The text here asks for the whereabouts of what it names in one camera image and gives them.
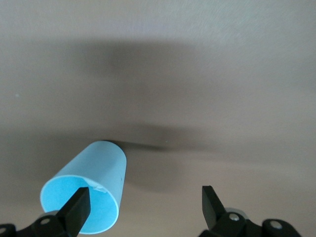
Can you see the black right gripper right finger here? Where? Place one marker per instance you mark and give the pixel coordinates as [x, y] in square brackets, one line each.
[209, 205]

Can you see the brown table cover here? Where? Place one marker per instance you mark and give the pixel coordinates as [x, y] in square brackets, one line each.
[222, 74]

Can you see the white crumpled paper wad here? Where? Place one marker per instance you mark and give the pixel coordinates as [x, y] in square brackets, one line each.
[97, 188]

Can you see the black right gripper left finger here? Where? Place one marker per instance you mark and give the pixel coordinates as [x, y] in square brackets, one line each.
[79, 205]

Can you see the blue cup holding white paper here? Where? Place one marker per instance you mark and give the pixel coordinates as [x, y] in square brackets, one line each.
[103, 163]

